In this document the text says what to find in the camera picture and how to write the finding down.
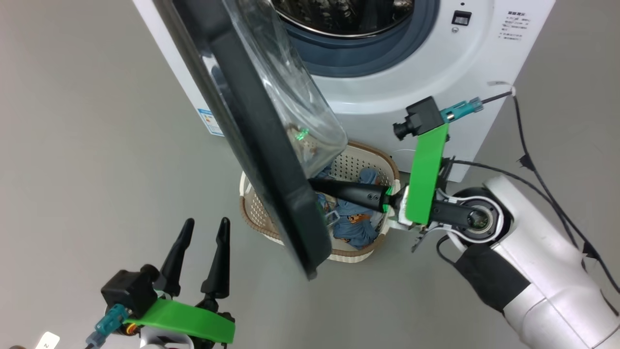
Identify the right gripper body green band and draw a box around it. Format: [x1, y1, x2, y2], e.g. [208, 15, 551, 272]
[385, 123, 459, 229]

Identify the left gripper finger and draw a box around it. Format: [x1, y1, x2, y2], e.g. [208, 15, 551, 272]
[200, 217, 231, 311]
[159, 218, 195, 297]

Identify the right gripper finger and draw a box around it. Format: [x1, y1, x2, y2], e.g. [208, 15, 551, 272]
[309, 179, 391, 201]
[314, 189, 388, 213]

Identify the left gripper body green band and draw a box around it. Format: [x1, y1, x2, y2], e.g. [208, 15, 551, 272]
[124, 297, 237, 349]

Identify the blue printed garment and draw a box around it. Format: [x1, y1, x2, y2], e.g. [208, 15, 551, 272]
[315, 165, 390, 250]

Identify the black-rimmed glass washer door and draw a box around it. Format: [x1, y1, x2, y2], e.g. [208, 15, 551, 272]
[153, 0, 349, 282]

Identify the cream perforated laundry basket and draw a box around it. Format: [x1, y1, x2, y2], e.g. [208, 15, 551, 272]
[239, 141, 402, 264]

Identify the white front-load washing machine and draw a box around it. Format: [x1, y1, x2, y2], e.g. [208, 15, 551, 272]
[132, 0, 557, 184]

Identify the teal cable connector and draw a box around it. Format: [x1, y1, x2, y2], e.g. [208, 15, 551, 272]
[86, 305, 127, 346]
[441, 97, 485, 122]

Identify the white cable tag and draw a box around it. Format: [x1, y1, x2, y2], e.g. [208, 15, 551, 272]
[488, 80, 517, 96]
[36, 331, 61, 349]

